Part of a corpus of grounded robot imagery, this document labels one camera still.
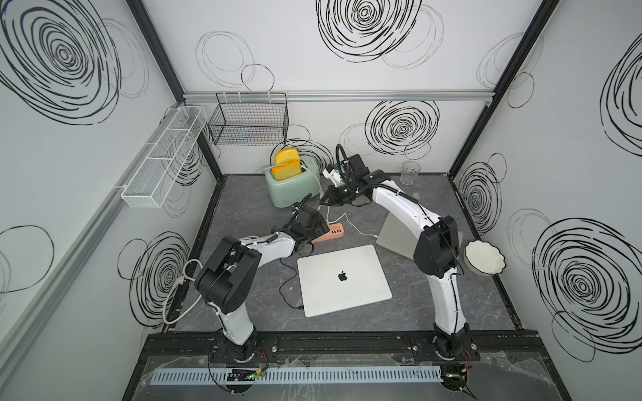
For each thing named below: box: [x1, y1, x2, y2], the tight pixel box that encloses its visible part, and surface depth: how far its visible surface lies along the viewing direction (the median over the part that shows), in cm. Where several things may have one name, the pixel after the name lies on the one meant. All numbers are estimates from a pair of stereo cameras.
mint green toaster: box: [264, 157, 321, 209], surface depth 101 cm
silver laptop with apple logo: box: [296, 243, 393, 318], surface depth 88 cm
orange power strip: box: [312, 222, 345, 244], surface depth 99 cm
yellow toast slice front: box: [272, 160, 302, 181], surface depth 98 cm
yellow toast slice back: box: [275, 147, 301, 165], surface depth 101 cm
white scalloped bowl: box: [463, 238, 507, 276], surface depth 92 cm
